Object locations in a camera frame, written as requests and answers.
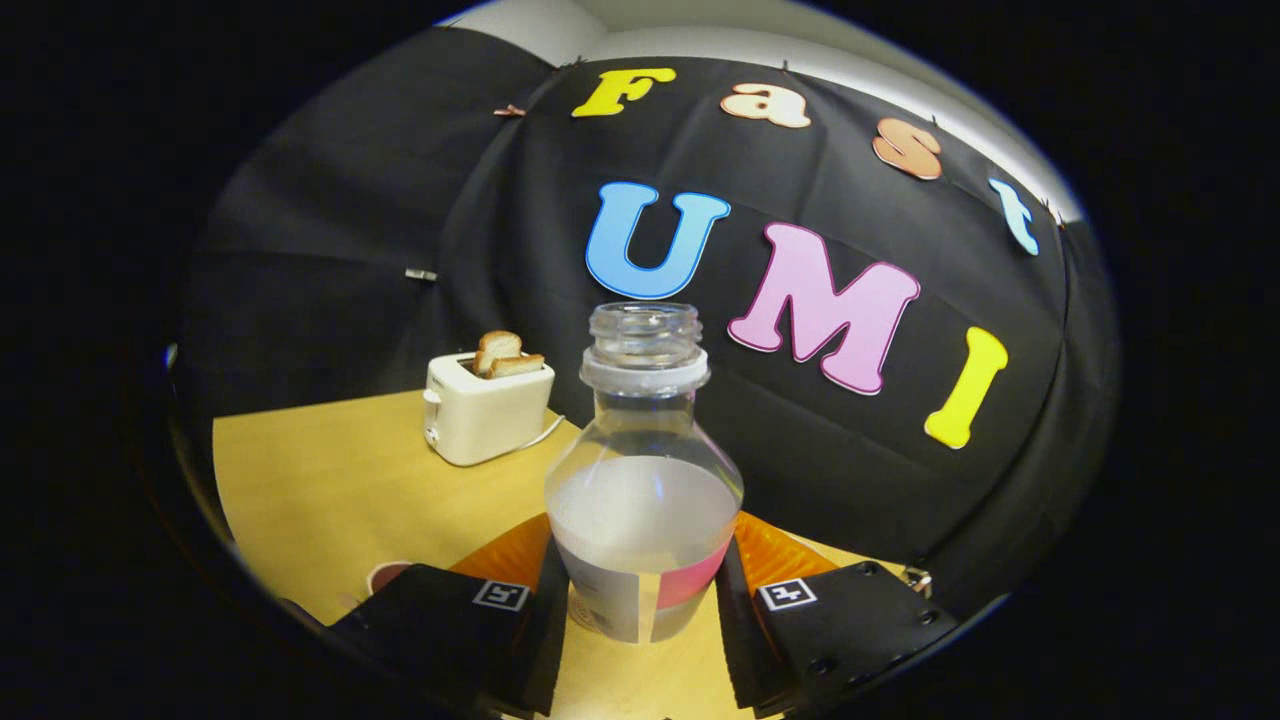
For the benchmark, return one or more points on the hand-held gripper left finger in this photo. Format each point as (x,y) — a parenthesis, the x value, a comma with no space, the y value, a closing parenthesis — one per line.
(430,620)

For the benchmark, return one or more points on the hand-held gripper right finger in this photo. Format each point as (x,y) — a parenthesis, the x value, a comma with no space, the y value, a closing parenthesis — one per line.
(850,625)

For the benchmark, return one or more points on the beige cup with maroon inside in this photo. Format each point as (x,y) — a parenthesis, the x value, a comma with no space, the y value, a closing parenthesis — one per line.
(385,577)

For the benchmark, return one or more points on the clear juice bottle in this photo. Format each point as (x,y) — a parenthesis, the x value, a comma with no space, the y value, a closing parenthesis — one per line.
(645,510)

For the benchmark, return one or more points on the wooden table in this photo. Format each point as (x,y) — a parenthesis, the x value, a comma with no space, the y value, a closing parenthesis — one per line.
(330,480)

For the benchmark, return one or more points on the white toaster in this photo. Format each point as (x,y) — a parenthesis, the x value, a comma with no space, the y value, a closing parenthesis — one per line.
(490,420)

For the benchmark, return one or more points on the toast slice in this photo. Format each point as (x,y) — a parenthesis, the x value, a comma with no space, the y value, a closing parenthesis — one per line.
(515,366)
(497,345)

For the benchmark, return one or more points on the silver cloth clip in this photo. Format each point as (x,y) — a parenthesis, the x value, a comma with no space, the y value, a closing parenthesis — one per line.
(421,274)

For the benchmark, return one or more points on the red cloth clip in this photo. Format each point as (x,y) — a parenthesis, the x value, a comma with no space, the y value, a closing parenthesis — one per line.
(509,110)

